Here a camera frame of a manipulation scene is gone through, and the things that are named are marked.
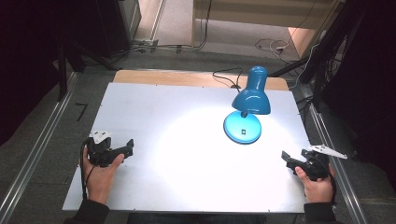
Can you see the black angled hex key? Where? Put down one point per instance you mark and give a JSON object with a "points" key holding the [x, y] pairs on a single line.
{"points": [[82, 110]]}

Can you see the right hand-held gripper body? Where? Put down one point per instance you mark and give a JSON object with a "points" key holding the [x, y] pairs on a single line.
{"points": [[315, 163]]}

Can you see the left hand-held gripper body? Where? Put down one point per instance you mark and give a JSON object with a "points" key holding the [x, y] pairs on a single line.
{"points": [[100, 153]]}

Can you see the metal floor rail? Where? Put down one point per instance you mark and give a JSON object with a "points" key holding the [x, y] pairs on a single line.
{"points": [[336, 168], [34, 149]]}

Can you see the person's left hand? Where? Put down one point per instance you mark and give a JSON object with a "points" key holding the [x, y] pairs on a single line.
{"points": [[100, 180]]}

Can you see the blue desk lamp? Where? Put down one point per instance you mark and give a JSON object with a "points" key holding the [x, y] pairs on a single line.
{"points": [[246, 127]]}

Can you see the person's right hand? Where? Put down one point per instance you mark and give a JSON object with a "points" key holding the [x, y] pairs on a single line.
{"points": [[317, 188]]}

